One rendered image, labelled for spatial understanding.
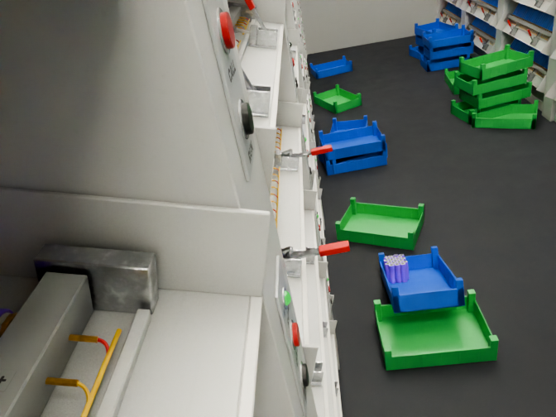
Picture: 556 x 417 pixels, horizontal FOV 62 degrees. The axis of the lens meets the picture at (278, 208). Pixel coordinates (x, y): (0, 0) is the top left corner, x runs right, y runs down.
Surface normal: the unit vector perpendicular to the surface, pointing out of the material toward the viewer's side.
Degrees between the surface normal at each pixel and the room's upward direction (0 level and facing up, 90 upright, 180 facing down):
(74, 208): 90
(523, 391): 0
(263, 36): 90
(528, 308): 0
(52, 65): 90
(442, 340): 0
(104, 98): 90
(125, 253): 15
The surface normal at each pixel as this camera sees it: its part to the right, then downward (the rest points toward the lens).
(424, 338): -0.18, -0.83
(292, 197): 0.09, -0.84
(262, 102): -0.03, 0.54
